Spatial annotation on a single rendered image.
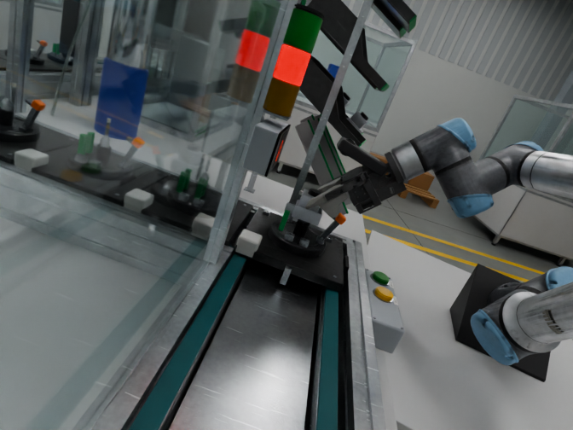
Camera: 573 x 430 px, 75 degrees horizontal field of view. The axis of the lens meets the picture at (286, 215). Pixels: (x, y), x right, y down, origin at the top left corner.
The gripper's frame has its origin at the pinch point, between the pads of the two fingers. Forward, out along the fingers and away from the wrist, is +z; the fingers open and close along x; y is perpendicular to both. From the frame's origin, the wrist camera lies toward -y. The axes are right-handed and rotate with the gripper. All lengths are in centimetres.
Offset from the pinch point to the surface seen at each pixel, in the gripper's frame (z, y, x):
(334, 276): 1.4, 15.0, -10.4
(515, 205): -147, 244, 436
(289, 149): 78, 28, 391
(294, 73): -12.0, -23.7, -21.0
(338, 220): -3.6, 7.2, -1.0
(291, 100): -9.6, -20.6, -20.4
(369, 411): -1.6, 20.7, -40.9
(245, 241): 13.5, -1.1, -12.1
